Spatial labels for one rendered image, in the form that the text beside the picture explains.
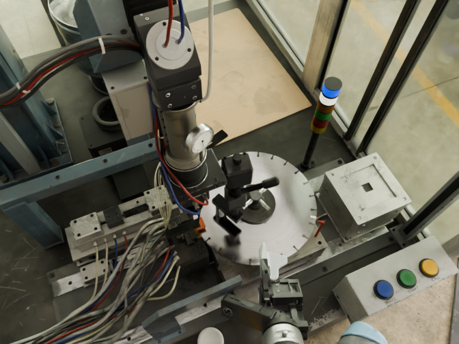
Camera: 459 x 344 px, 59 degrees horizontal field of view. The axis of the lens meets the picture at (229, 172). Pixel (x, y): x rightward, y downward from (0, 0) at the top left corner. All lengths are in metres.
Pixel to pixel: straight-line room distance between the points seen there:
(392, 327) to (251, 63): 1.32
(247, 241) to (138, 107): 0.51
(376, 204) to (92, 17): 0.88
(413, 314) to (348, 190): 1.05
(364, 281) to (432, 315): 1.08
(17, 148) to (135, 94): 0.76
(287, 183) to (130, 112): 0.58
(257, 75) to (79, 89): 0.68
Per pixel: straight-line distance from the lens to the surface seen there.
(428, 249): 1.22
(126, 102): 0.65
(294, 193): 1.11
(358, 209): 1.19
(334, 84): 1.07
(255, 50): 1.71
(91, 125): 1.30
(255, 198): 1.03
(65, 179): 1.08
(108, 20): 0.65
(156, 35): 0.53
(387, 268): 1.16
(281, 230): 1.06
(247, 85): 1.58
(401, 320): 2.12
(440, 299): 2.22
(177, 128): 0.64
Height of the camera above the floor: 1.93
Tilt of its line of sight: 60 degrees down
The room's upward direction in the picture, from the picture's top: 1 degrees clockwise
